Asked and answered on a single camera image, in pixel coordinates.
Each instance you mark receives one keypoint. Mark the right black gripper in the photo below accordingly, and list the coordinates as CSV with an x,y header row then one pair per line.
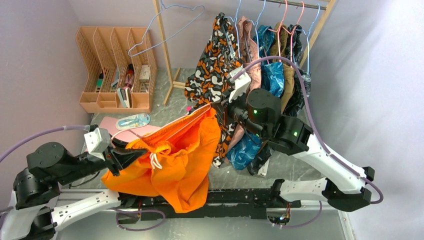
x,y
225,108

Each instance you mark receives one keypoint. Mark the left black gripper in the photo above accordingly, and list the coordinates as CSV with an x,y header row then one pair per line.
x,y
122,158

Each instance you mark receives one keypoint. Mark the pink wire hanger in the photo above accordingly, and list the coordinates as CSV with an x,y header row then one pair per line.
x,y
177,124

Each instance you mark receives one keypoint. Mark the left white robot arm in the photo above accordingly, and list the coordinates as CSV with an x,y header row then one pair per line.
x,y
51,166

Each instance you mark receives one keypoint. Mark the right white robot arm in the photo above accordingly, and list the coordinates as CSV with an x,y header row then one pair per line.
x,y
343,186

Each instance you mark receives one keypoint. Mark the orange camouflage shorts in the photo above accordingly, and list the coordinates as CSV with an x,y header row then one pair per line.
x,y
212,76

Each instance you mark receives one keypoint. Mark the blue patterned shorts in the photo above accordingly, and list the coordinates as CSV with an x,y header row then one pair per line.
x,y
272,80

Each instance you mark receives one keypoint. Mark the pink shorts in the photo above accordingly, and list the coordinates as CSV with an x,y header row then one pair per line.
x,y
248,53

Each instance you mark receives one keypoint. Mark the brown shorts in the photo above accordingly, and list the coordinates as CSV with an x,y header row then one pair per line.
x,y
278,46

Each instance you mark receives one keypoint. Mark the blue packaged item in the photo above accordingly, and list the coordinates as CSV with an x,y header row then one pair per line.
x,y
133,121

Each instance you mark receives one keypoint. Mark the wooden clothes rack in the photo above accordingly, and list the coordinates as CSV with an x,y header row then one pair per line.
x,y
182,48

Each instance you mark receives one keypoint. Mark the peach file organizer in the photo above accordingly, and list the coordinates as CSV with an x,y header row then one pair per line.
x,y
107,53

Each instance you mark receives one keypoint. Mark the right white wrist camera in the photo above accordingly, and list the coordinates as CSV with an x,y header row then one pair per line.
x,y
241,84

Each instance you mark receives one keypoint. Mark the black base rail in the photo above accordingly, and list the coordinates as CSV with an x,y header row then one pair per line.
x,y
220,203

